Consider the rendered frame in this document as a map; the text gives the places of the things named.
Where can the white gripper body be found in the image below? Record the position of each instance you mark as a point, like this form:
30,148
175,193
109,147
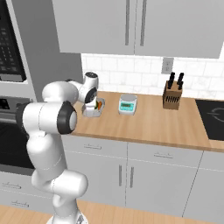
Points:
87,111

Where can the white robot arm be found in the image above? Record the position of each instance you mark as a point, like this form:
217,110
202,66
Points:
46,151

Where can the clear container with carrot and lime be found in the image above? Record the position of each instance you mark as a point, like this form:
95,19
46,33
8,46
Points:
100,105

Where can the white teal kitchen scale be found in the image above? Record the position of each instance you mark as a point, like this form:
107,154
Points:
127,105

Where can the grey drawer front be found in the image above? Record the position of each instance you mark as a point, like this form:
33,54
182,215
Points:
113,147
186,159

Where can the grey lower cupboard door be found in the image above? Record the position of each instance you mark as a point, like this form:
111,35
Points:
102,180
163,192

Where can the grey cupboard door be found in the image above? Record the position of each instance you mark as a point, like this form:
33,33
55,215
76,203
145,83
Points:
93,26
102,180
163,192
183,27

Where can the grey tall oven housing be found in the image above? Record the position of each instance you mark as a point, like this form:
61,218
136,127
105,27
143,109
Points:
49,43

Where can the black steel oven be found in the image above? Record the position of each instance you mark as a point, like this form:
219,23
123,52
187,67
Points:
10,145

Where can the wooden knife block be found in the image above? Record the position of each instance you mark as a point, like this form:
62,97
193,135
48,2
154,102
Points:
172,99

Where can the grey upper cupboard door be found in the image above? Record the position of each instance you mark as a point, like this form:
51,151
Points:
93,26
183,27

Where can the grey drawer under oven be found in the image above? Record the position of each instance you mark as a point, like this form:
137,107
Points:
14,178
32,201

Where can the black microwave oven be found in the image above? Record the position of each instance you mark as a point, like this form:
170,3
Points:
8,43

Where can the black hob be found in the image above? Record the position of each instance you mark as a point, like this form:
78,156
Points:
211,119

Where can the grey cabinet under hob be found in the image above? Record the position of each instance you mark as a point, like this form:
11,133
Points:
208,189

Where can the grey wall outlet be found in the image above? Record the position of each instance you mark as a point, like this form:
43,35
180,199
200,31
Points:
167,65

